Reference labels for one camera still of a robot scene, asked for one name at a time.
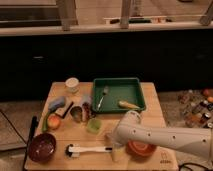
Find red yellow apple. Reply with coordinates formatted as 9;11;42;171
47;114;61;130

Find lying spice jar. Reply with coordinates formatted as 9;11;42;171
81;95;96;122

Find metal cup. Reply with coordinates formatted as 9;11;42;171
70;106;83;123

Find white dish brush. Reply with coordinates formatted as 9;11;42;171
65;144;112;157

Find spice bottles on floor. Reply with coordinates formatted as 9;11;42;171
178;89;213;128

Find black handled tool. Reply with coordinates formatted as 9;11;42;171
60;102;74;119

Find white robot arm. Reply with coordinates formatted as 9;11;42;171
112;110;213;162

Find orange bowl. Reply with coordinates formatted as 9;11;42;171
128;141;156;157

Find dark red bowl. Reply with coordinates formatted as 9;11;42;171
28;133;56;163

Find black bar at table edge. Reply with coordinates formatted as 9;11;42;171
22;116;38;171

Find metal fork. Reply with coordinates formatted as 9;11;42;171
97;86;109;110

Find green plastic tray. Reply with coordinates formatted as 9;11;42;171
91;78;146;114

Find white cup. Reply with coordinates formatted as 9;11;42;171
65;77;79;93

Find small green cup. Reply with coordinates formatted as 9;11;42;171
87;118;101;134

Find green vegetable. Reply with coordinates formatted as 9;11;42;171
42;111;51;132

